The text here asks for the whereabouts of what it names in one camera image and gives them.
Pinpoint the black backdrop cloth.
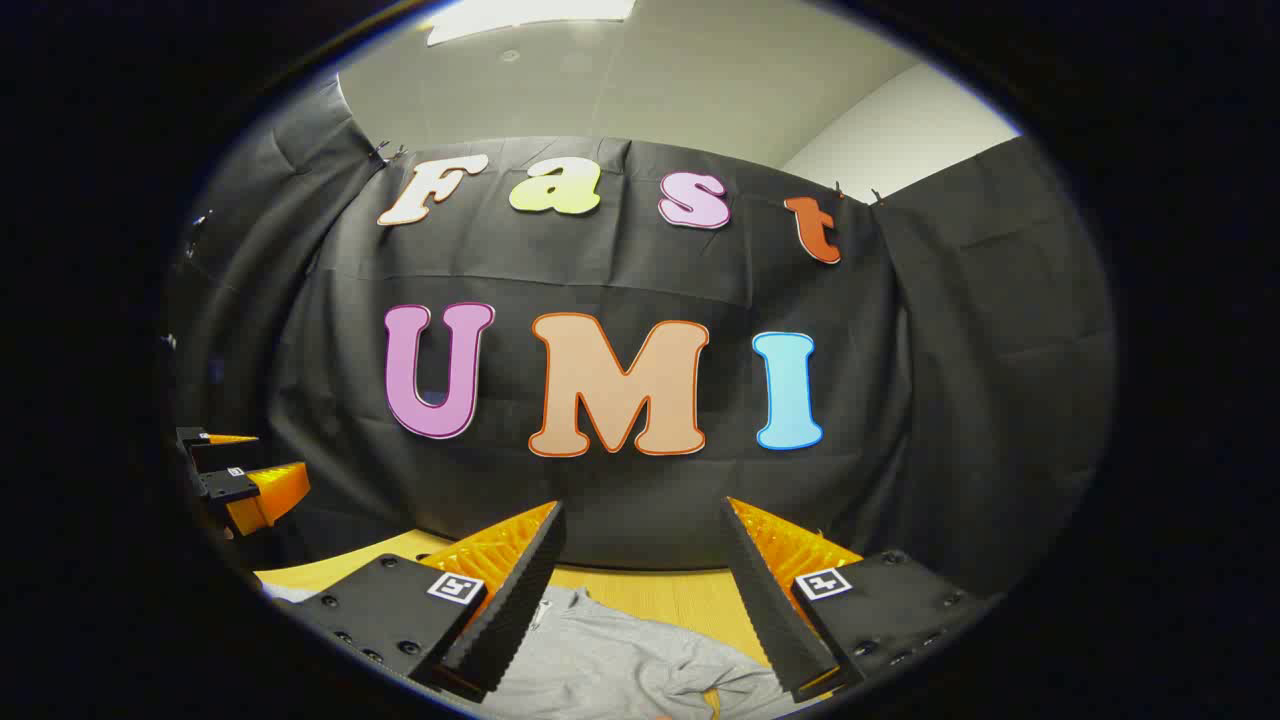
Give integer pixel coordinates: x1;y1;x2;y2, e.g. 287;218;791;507
165;75;1116;601

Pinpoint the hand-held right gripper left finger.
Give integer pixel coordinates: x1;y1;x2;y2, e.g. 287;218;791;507
262;500;567;703

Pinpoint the grey zip-neck sweatshirt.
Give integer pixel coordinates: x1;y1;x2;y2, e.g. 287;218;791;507
262;583;801;720

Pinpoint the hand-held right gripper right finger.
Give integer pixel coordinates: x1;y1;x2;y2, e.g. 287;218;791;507
720;497;1001;703

